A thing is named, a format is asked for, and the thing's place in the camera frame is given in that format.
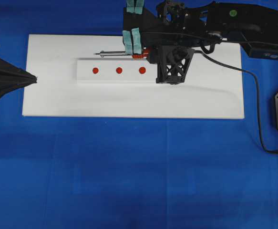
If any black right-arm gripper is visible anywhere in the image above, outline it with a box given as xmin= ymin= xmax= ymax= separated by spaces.
xmin=122 ymin=0 xmax=215 ymax=63

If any orange-handled soldering iron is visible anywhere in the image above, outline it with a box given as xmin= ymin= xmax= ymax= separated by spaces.
xmin=94 ymin=48 xmax=151 ymax=60

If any black soldering iron cable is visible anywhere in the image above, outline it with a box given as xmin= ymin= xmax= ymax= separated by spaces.
xmin=193 ymin=50 xmax=278 ymax=155

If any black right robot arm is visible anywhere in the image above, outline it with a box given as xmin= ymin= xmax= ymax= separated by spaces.
xmin=122 ymin=0 xmax=278 ymax=60

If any small raised white plate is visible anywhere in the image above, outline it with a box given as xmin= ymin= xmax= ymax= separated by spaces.
xmin=76 ymin=58 xmax=157 ymax=84

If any large white base board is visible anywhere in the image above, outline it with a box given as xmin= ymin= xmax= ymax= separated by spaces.
xmin=22 ymin=34 xmax=245 ymax=119

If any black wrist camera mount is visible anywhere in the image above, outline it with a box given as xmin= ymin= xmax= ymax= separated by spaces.
xmin=156 ymin=45 xmax=195 ymax=85

